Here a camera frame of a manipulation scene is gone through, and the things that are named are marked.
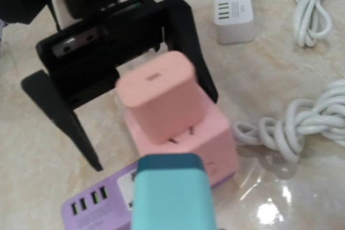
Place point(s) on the purple power strip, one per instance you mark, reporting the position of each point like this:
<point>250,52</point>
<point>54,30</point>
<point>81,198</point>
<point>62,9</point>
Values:
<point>106,205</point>

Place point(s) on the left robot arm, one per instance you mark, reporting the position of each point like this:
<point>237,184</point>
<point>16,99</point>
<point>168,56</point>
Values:
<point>64,12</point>

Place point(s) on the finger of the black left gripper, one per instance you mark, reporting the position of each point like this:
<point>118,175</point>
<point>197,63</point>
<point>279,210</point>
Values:
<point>42,91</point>
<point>179,34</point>

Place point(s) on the pink cube socket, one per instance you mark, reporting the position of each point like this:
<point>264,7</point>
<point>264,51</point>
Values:
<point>211,140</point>

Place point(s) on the teal adapter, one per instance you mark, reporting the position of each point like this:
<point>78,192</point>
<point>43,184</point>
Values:
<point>172,192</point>

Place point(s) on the white power strip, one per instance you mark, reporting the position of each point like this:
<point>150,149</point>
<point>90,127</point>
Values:
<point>234,21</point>

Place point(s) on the small pink white charger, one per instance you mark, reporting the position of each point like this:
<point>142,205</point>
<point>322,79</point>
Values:
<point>163,96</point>

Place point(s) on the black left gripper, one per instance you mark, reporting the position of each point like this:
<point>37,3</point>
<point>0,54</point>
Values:
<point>82,60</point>

